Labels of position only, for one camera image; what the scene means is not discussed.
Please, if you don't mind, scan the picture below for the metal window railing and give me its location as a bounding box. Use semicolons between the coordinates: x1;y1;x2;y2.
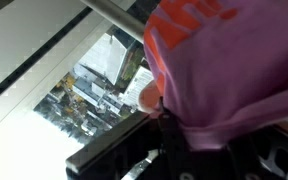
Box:
80;0;145;43

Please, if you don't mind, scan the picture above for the pink printed garment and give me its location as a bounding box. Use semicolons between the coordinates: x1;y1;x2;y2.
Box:
138;0;288;150

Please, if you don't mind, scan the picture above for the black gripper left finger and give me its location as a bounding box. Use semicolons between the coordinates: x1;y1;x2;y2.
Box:
157;97;196;180

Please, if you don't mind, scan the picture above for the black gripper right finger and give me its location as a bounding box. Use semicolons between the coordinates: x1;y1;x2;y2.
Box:
217;135;283;180

